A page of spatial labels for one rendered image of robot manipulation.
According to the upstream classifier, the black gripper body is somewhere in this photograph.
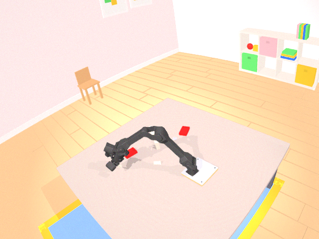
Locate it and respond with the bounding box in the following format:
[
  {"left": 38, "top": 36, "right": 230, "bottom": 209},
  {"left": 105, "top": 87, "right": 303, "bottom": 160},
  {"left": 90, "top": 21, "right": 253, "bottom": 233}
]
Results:
[{"left": 106, "top": 154, "right": 124, "bottom": 171}]

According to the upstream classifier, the red rectangular block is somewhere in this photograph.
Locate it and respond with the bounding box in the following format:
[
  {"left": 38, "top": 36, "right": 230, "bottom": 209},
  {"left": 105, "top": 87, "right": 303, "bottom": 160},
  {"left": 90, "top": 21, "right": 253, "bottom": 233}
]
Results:
[
  {"left": 179, "top": 126, "right": 189, "bottom": 136},
  {"left": 125, "top": 147, "right": 137, "bottom": 159}
]

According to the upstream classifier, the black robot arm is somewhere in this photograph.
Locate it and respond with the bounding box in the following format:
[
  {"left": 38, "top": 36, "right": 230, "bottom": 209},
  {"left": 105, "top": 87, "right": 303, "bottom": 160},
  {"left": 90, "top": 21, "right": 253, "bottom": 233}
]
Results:
[{"left": 103, "top": 126, "right": 199, "bottom": 176}]

